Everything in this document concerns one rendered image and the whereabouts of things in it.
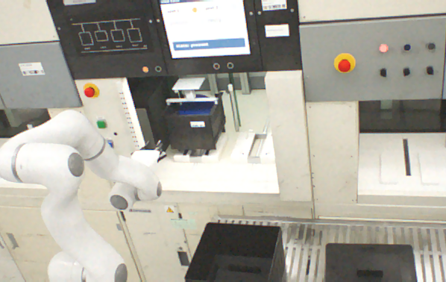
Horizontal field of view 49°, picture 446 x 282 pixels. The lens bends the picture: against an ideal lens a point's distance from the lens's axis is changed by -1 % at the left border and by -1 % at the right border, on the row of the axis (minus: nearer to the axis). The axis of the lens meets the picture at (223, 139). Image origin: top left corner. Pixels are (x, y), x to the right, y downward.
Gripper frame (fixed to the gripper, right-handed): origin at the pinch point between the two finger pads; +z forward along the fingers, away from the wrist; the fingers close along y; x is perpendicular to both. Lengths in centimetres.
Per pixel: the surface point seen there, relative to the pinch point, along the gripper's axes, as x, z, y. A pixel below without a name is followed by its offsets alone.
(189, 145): -22.6, 34.1, -1.1
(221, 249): -39.0, -11.4, 22.3
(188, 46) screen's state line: 32.2, 13.9, 15.8
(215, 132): -18.0, 37.9, 10.9
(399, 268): -33, -21, 85
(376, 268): -30, -24, 78
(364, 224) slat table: -43, 9, 74
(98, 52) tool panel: 32.0, 14.0, -19.5
